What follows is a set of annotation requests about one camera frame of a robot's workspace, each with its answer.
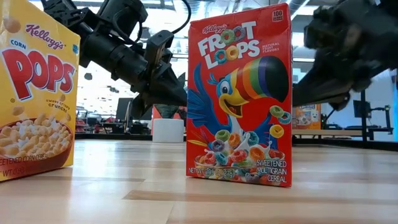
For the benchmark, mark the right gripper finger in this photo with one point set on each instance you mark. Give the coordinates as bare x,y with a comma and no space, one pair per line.
317,90
340,104

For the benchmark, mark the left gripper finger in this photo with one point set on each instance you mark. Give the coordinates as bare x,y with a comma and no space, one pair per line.
138,107

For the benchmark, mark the red Froot Loops cereal box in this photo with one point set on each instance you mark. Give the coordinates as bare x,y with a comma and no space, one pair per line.
239,93

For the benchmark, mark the yellow Corn Pops cereal box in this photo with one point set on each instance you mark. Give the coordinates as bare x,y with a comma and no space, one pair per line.
37,93

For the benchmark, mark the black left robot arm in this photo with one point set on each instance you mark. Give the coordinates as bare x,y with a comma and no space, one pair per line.
105,53

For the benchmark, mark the black-framed wooden shelf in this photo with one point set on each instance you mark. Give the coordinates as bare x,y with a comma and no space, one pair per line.
326,132

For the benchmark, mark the black monitor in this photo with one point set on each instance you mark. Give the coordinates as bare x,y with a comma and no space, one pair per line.
122,109
357,109

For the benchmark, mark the ceiling light strip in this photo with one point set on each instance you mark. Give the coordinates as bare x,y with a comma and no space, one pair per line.
303,59

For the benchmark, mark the green plant in white pot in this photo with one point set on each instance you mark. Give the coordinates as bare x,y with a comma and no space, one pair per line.
168,130

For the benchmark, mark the black desk stand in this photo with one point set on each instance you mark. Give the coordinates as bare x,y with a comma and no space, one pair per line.
387,121

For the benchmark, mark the black round ceiling fixture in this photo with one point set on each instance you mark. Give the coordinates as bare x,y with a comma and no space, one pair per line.
88,76

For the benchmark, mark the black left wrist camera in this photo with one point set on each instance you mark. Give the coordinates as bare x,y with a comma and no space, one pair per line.
124,15

